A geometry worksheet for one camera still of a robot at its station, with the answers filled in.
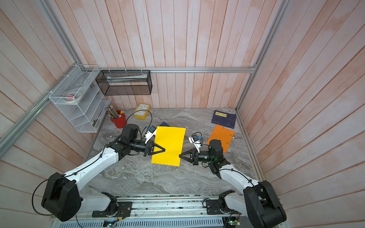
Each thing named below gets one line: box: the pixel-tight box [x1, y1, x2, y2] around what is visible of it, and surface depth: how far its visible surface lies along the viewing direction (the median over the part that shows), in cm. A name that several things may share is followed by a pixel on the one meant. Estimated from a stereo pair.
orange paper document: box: [206, 124, 235, 154], surface depth 108 cm
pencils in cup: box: [105, 104, 125, 119], surface depth 102 cm
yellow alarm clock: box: [133, 103, 151, 121], surface depth 120 cm
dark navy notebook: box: [211, 109, 237, 130], surface depth 115 cm
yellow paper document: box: [151, 126, 187, 167], surface depth 72 cm
